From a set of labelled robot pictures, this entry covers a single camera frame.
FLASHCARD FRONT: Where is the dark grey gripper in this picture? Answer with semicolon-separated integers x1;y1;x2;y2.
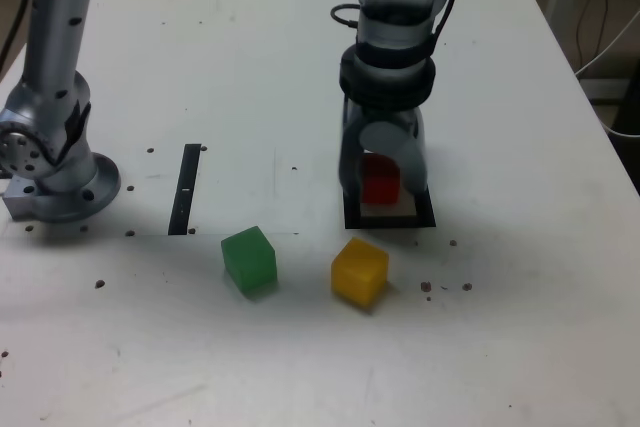
338;100;430;195

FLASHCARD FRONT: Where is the red cube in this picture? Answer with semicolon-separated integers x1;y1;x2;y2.
360;154;402;206

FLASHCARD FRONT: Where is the yellow cube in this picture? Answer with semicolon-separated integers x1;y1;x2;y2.
330;237;391;311

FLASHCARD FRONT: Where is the green cube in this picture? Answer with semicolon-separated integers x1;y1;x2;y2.
220;225;278;299

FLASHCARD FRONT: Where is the black tape square outline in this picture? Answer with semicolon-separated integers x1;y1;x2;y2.
342;185;437;231

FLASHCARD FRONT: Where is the black tape strip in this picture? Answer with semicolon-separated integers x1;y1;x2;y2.
167;143;202;237

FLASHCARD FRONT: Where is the thin black cable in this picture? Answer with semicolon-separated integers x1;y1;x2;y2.
574;0;610;73

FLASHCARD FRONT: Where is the white cable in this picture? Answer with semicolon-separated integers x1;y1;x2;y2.
602;116;640;139
573;11;640;77

